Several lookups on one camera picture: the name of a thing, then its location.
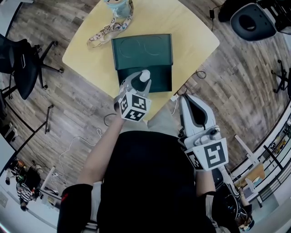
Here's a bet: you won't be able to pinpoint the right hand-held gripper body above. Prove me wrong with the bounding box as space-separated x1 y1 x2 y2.
178 125 229 172

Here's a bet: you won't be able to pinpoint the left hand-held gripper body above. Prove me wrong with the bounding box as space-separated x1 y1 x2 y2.
113 89 152 122

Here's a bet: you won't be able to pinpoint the dark teal box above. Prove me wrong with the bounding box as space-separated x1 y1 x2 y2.
111 33 174 93

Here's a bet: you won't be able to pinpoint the person's left forearm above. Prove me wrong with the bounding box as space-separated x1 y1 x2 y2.
77 117 127 189

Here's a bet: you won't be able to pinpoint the person's right forearm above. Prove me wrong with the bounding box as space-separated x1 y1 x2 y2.
195 169 216 198

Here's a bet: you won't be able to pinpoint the person's beige trousers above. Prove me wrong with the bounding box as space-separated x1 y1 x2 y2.
147 106 182 137

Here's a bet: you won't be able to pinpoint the black bag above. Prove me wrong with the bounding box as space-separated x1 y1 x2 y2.
213 169 241 219

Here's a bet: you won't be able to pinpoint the black metal railing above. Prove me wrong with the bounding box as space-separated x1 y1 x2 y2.
259 109 291 203

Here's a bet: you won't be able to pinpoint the person's black shirt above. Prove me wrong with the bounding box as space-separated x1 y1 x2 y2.
56 131 241 233

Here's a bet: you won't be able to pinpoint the black chair base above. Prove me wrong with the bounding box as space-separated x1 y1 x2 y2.
271 59 291 98

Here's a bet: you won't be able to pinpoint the black metal table leg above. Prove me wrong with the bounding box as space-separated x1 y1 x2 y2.
12 104 55 153

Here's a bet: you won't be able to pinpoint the black mesh office chair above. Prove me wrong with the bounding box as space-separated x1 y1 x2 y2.
0 33 65 101

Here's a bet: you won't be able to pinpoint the white desk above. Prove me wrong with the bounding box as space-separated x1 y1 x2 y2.
40 166 63 205

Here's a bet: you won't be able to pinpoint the black floor cable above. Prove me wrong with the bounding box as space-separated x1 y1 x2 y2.
175 70 207 96

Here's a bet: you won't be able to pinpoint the white desk frame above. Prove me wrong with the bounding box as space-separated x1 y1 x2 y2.
234 134 268 208

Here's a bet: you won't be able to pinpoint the white shoulder strap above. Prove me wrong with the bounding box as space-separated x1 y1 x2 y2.
90 181 103 225
204 195 216 225

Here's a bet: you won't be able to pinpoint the patterned lanyard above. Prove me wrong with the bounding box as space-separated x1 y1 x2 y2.
87 0 135 49

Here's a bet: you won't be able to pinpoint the white floor cable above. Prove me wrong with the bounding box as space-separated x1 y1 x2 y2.
58 128 103 184

